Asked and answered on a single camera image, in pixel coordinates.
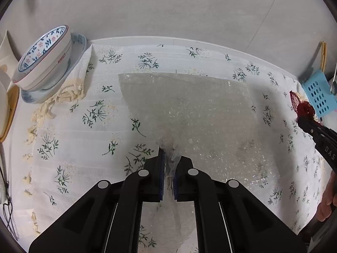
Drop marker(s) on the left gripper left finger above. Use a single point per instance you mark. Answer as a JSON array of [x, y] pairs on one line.
[[107, 217]]

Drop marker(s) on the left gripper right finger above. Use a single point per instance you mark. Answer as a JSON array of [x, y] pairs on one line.
[[229, 218]]

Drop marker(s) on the red plastic wrapper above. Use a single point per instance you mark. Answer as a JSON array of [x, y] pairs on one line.
[[303, 108]]

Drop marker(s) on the clear bubble wrap sheet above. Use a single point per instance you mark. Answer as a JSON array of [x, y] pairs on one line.
[[208, 120]]

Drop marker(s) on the person's right hand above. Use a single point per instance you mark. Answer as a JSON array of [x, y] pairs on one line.
[[324, 209]]

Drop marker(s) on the blue plastic utensil basket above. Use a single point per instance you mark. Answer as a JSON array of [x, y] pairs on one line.
[[319, 95]]

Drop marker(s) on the wooden chopsticks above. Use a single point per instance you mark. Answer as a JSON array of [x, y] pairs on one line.
[[323, 56]]

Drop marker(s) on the white floral tablecloth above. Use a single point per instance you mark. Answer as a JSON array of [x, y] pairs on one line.
[[81, 140]]

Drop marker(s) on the white pot on wooden trivet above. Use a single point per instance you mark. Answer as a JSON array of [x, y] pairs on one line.
[[9, 102]]

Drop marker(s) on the blue floral ceramic bowl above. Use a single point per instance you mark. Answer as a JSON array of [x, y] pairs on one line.
[[42, 59]]

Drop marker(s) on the blue rimmed ceramic plate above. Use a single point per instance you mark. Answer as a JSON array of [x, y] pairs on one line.
[[79, 46]]

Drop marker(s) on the white jug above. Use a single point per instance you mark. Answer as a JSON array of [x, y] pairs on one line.
[[8, 61]]

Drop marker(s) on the white plastic spoon handle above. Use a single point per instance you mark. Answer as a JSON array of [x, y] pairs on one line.
[[333, 88]]

